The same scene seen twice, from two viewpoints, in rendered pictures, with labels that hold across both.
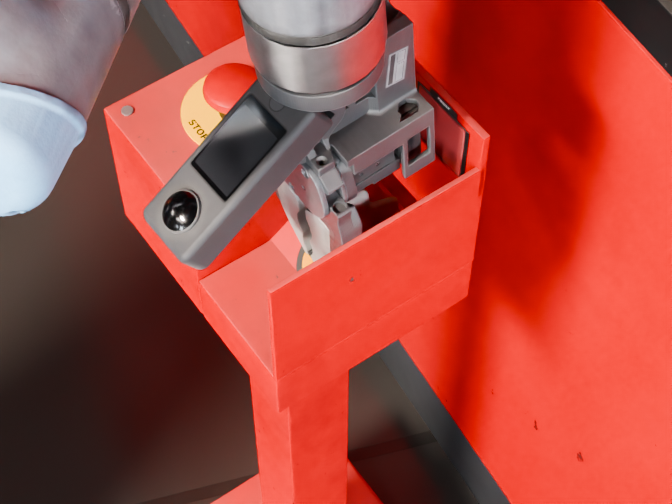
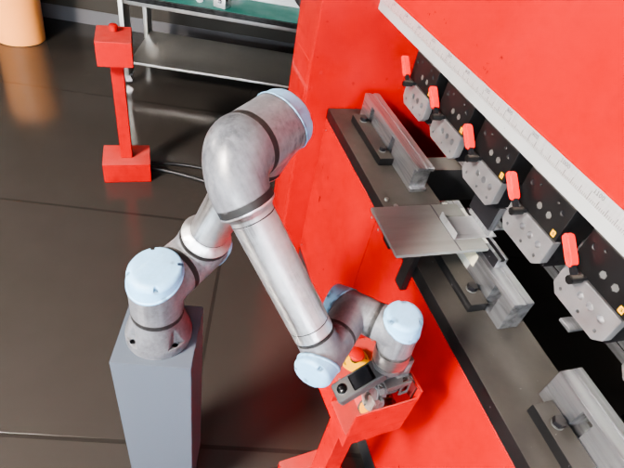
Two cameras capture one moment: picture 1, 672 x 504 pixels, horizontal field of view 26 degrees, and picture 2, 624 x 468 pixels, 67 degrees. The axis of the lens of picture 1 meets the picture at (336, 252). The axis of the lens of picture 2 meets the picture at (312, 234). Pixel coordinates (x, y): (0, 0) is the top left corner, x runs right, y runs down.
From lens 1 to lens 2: 0.30 m
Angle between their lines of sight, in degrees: 15
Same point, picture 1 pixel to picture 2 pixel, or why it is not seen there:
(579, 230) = (432, 416)
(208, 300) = (331, 408)
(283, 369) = (349, 435)
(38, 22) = (338, 344)
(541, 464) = not seen: outside the picture
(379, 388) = not seen: hidden behind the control
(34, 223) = (261, 350)
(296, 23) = (390, 356)
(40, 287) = (258, 370)
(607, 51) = (455, 374)
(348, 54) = (399, 366)
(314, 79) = (389, 369)
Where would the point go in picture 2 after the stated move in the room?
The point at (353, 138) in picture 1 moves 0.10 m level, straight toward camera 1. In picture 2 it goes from (389, 383) to (383, 425)
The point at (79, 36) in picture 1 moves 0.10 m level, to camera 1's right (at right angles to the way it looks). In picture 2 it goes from (345, 349) to (398, 367)
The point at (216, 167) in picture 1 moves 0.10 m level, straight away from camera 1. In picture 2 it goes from (354, 380) to (357, 341)
